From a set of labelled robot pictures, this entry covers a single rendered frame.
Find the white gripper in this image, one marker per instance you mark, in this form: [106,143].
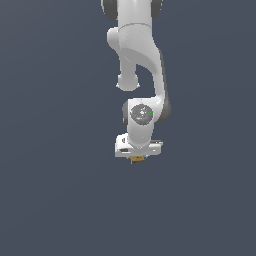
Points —
[123,149]

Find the small tan wooden block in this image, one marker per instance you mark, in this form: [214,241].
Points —
[137,159]

